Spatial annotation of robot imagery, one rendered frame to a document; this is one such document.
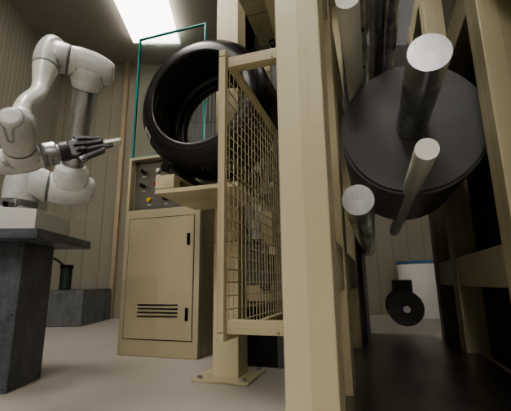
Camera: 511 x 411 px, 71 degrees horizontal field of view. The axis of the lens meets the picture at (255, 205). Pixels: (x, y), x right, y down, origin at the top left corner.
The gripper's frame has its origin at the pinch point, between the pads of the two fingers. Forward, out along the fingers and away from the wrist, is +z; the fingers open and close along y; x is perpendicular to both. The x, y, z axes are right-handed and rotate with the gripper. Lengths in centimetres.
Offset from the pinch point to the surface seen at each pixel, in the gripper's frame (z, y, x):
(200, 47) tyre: 44, -19, 28
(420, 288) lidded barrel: 310, 131, -197
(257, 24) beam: 78, -28, 32
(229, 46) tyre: 51, -10, 35
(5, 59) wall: -11, -306, -204
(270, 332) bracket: -2, 97, 51
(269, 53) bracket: 23, 42, 74
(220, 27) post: 79, -58, 10
